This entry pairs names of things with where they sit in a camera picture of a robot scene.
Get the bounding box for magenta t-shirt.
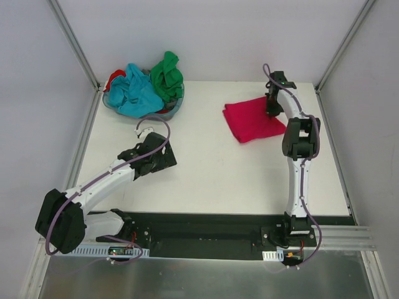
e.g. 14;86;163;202
223;96;286;144

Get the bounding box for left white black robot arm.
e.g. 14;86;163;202
35;132;177;254

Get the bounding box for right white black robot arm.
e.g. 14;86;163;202
264;64;320;249

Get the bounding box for grey plastic basket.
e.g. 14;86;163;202
102;83;185;121

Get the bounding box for cyan t-shirt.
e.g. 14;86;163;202
107;64;164;118

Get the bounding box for green t-shirt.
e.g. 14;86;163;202
150;51;183;103

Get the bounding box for red t-shirt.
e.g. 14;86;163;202
103;69;126;92

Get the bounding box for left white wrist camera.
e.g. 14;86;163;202
135;127;154;140

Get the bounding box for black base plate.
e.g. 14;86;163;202
59;209;358;259

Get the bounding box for left white cable duct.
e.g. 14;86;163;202
67;245;150;259

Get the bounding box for white cable duct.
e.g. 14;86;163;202
67;245;150;259
262;250;284;262

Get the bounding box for front aluminium rail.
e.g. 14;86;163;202
39;219;375;250

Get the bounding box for right aluminium frame post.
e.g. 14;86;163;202
315;0;378;94

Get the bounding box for aluminium frame post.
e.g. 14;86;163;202
315;0;378;94
47;0;101;92

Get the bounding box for right white cable duct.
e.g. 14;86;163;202
262;250;284;262

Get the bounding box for left aluminium frame post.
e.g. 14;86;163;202
47;0;101;92

